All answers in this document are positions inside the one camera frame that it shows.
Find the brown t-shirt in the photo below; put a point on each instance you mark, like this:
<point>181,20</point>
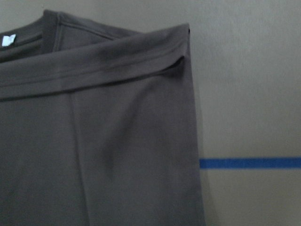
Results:
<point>97,126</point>

